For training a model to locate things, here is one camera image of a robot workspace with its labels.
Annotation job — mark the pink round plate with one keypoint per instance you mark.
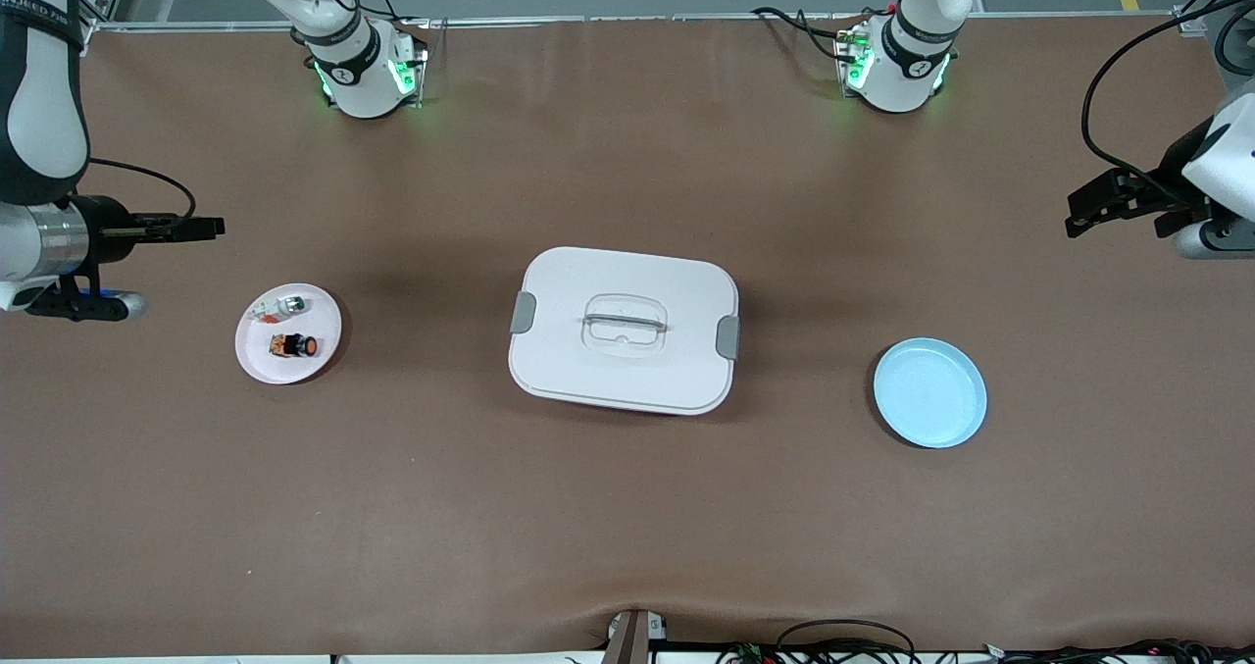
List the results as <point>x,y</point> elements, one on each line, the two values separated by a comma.
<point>289,370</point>

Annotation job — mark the white silver switch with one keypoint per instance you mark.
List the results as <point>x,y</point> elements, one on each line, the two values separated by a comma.
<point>284,304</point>

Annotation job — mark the brown grey mount bracket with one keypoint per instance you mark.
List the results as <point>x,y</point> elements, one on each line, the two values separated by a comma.
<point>632,635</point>

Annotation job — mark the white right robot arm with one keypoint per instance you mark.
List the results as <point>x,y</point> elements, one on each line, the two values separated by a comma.
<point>39,105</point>

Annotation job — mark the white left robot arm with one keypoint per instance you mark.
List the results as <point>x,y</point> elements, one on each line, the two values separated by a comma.
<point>902,76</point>

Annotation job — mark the white lidded box grey latches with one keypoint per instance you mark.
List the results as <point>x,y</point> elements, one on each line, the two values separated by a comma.
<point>627,370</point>

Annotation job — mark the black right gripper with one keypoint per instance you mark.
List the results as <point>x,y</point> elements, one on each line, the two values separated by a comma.
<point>104,226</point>

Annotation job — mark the light blue round plate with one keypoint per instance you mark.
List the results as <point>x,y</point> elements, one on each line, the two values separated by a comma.
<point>929,394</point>

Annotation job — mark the brown table mat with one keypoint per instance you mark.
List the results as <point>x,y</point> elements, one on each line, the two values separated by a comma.
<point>627,507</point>

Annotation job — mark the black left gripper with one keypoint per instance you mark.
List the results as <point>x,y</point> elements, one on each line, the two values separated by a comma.
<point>1169,171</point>

